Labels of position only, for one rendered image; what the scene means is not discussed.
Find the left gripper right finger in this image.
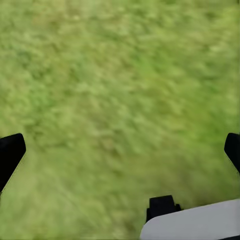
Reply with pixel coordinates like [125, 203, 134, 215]
[224, 133, 240, 173]

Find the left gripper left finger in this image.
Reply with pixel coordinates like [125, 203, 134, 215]
[0, 133, 26, 193]

